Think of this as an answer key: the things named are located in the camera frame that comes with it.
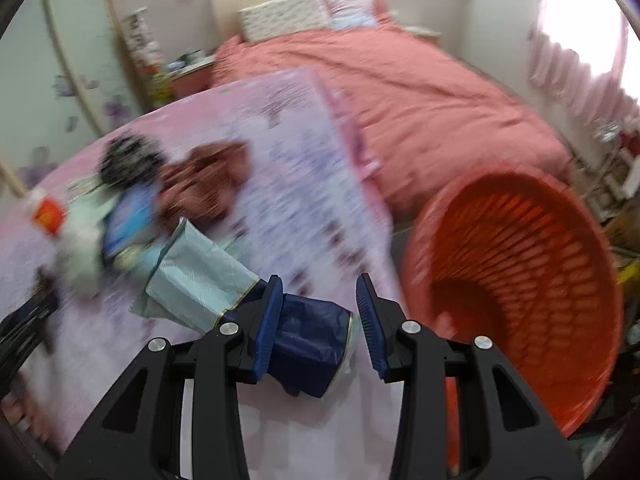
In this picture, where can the white crumpled garment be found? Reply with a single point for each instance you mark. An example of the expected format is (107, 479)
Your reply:
(82, 245)

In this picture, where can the coral bed blanket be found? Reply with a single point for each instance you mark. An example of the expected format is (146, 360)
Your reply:
(425, 100)

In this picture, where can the brown cloth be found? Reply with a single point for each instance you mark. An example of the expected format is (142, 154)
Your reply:
(205, 180)

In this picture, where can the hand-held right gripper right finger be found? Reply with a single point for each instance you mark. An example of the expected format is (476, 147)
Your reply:
(370, 330)

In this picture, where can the pink nightstand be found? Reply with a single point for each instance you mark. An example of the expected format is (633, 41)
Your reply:
(192, 77)

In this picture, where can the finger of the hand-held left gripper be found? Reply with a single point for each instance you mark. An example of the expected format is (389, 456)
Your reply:
(27, 317)

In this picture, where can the teal and navy bag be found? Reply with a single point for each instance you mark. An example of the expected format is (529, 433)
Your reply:
(200, 280)

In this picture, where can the white floral pillow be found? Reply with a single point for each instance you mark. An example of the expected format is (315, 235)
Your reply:
(282, 15)

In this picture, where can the pink striped pillow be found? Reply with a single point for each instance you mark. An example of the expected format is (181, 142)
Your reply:
(352, 10)

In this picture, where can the floral wardrobe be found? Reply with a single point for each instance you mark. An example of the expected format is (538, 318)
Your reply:
(60, 60)

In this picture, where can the clear tube of plush toys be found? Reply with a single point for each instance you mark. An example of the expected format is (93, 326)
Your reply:
(145, 55)

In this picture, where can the orange plastic basket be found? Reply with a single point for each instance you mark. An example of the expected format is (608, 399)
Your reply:
(525, 260)

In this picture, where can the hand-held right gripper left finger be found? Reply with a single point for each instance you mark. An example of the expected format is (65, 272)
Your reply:
(267, 330)

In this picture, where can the pink curtain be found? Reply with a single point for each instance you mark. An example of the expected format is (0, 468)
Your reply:
(575, 65)

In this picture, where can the pink floral printed blanket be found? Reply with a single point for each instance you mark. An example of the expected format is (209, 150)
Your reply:
(310, 160)

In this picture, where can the red and orange packet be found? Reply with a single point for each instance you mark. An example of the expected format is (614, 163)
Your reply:
(47, 212)

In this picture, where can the blue packet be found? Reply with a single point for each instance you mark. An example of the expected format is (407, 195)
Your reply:
(131, 220)

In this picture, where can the black floral cloth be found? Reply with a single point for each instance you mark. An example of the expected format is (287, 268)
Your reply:
(131, 159)

